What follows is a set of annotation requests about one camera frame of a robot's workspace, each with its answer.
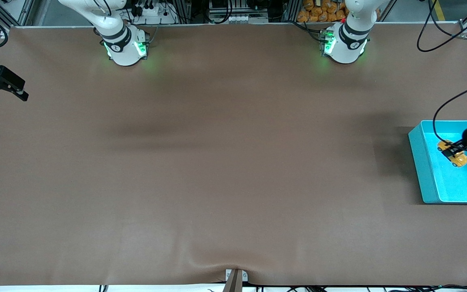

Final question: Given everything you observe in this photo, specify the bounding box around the orange snack packets pile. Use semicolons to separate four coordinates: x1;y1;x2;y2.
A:
297;0;348;23

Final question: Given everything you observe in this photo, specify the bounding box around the teal plastic bin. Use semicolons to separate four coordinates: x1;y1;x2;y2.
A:
409;120;467;204

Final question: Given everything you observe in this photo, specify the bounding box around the yellow beetle toy car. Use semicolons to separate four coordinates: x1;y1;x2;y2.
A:
437;140;467;167

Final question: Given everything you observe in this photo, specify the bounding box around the small metal bracket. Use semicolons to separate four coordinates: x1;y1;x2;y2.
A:
225;268;249;283

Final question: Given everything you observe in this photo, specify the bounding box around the white power strip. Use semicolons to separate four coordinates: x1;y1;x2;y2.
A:
134;0;177;25

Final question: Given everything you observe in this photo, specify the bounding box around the brown table mat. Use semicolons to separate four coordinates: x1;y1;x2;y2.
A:
0;24;467;286

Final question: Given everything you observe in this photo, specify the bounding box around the white connector block row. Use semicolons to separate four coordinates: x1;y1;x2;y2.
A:
208;14;269;24

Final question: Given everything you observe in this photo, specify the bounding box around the brown tapered bar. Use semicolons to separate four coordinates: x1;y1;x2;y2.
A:
222;269;244;292

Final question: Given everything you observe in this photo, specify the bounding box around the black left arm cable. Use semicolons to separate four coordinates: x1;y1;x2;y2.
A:
416;0;467;155

